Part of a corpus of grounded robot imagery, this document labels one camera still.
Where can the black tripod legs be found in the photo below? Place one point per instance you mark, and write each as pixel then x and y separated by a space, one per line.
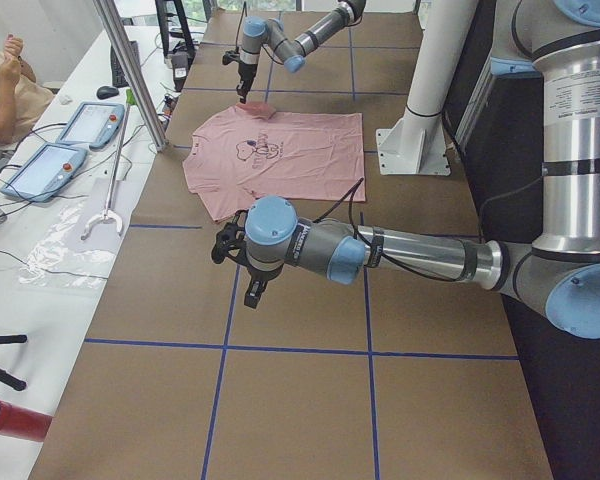
pixel 11 347

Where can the black power adapter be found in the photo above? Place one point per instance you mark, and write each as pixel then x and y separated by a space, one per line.
pixel 181 62

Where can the far teach pendant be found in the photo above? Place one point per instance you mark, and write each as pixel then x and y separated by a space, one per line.
pixel 93 124

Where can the clear plastic bag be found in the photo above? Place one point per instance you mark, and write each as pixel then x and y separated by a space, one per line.
pixel 58 259

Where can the near teach pendant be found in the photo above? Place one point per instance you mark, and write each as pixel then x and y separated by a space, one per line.
pixel 45 174

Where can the seated person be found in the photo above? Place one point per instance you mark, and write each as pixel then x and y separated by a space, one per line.
pixel 22 100

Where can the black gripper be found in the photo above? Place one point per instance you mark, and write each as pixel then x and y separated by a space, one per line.
pixel 256 273
pixel 244 73

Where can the pink printed t-shirt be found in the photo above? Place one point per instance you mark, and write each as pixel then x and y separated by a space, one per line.
pixel 249 151

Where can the red cylinder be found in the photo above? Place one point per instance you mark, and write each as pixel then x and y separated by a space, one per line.
pixel 22 423

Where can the black computer mouse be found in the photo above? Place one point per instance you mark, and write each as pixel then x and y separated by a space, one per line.
pixel 106 92

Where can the teach pendant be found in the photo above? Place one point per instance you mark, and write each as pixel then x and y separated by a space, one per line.
pixel 93 124
pixel 45 174

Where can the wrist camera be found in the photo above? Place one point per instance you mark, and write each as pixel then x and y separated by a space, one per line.
pixel 231 56
pixel 230 242

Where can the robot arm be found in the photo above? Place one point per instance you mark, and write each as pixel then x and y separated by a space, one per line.
pixel 556 275
pixel 258 33

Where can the black keyboard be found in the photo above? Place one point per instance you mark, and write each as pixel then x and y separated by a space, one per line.
pixel 118 78

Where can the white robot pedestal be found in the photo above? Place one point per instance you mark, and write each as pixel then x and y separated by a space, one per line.
pixel 415 145

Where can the aluminium frame post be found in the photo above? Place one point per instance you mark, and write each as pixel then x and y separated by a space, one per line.
pixel 119 40

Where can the reacher grabber tool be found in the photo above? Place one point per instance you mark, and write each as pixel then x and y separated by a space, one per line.
pixel 107 214

